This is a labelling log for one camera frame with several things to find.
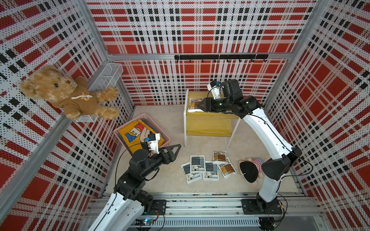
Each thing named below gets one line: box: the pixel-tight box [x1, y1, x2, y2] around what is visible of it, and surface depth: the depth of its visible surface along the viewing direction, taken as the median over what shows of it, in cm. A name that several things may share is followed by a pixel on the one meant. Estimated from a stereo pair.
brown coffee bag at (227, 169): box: [217, 162, 238, 179], surface depth 86 cm
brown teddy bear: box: [20, 65, 120, 121], surface depth 54 cm
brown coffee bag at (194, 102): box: [189, 98, 203, 110], surface depth 75 cm
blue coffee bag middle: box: [189, 154, 207, 173], surface depth 90 cm
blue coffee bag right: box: [202, 160, 220, 181], surface depth 86 cm
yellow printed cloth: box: [118, 118, 165, 154], surface depth 97 cm
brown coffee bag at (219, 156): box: [212, 150, 227, 162], surface depth 92 cm
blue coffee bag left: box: [180, 161, 202, 185], surface depth 86 cm
